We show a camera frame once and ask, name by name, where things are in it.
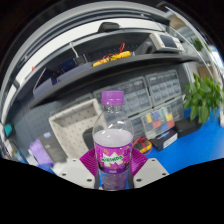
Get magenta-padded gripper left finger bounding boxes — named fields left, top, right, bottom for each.
left=58, top=148, right=100, bottom=190

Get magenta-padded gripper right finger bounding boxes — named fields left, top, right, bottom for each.
left=129, top=148, right=170, bottom=189

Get clear purple-capped drink bottle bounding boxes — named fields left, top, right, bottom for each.
left=91, top=89, right=135, bottom=192

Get yellow red hand tool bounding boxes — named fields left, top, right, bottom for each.
left=132, top=136, right=154, bottom=155

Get dark grey flat box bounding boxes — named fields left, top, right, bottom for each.
left=38, top=131, right=68, bottom=164

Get black box white label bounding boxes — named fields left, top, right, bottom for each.
left=149, top=128, right=179, bottom=153

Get black rectangular speaker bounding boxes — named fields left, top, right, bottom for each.
left=82, top=128, right=96, bottom=151

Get purple plastic bag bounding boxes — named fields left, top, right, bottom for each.
left=28, top=139, right=54, bottom=166

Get white pegboard tray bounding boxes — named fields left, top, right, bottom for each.
left=48, top=98, right=103, bottom=159

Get clear organizer box colourful parts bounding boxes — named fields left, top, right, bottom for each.
left=139, top=104, right=176, bottom=139

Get black zip case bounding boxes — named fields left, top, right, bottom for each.
left=173, top=117, right=203, bottom=138

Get wide grey drawer cabinet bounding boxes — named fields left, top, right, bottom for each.
left=93, top=75, right=149, bottom=139

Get teal device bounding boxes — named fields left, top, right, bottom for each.
left=3, top=123, right=14, bottom=138

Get narrow grey drawer cabinet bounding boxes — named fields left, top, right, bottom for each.
left=144, top=69, right=185, bottom=114

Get green potted plant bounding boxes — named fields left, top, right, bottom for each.
left=183, top=73, right=224, bottom=125

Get dark workbench shelf unit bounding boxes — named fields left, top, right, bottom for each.
left=9, top=21, right=201, bottom=109

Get white metal rack unit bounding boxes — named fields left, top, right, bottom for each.
left=186, top=33, right=214, bottom=54

